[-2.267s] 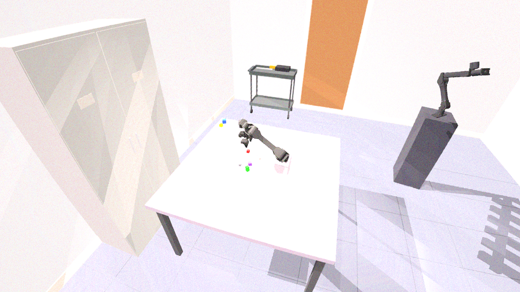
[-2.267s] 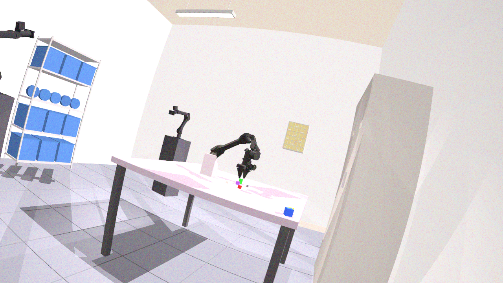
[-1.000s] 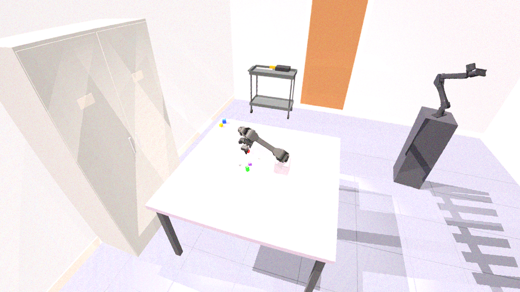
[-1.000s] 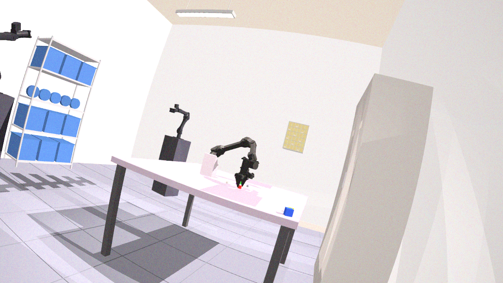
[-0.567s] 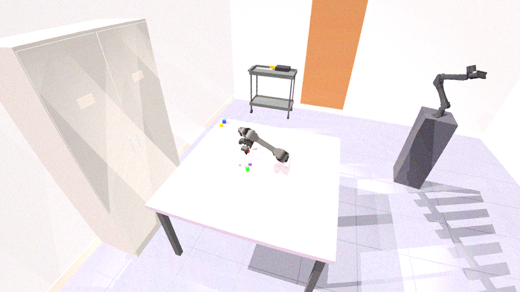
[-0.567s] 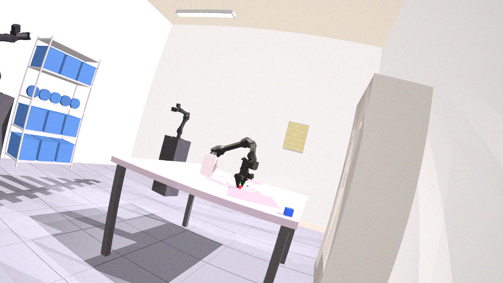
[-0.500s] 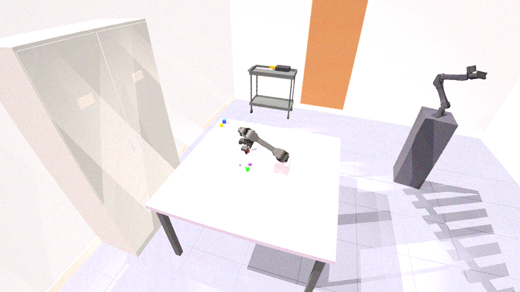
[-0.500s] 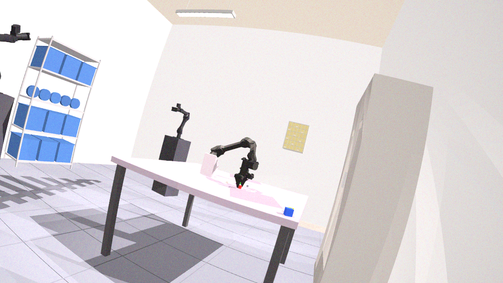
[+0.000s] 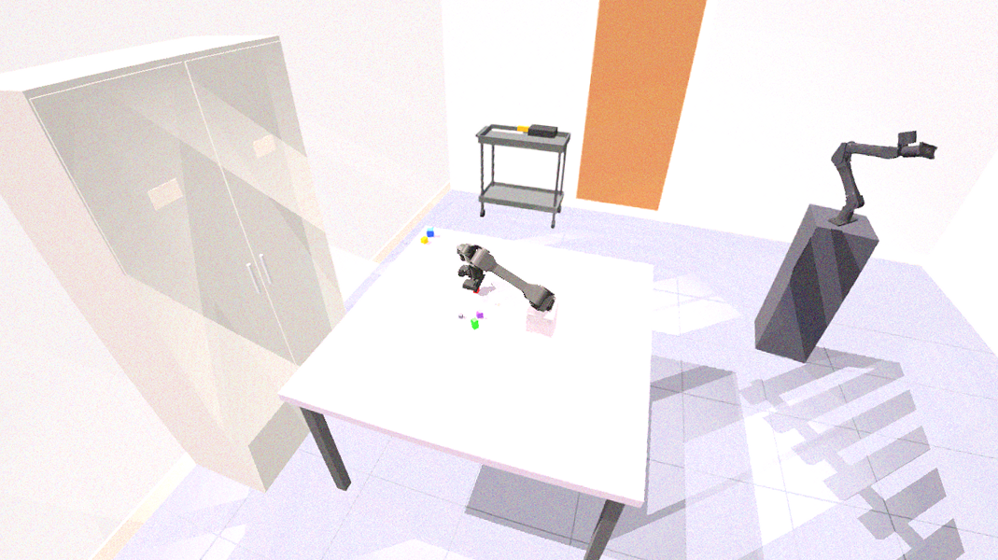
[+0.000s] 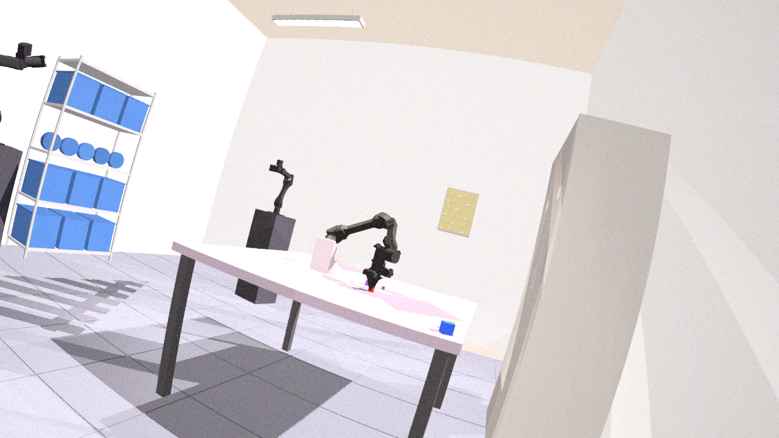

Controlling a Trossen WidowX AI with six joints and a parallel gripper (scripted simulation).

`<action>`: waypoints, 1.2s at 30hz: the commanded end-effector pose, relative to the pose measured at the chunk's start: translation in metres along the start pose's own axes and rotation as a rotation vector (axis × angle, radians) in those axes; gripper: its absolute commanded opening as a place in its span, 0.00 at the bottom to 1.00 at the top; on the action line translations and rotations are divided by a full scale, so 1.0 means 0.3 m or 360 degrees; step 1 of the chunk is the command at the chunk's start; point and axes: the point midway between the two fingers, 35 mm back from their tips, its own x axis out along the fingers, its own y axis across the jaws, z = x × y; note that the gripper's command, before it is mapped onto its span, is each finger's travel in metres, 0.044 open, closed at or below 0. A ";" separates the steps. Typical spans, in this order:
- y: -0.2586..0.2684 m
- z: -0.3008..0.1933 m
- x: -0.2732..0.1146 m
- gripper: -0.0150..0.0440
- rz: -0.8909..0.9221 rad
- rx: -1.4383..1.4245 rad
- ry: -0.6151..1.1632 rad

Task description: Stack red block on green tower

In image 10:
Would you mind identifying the blue block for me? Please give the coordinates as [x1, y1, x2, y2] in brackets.
[439, 320, 455, 336]

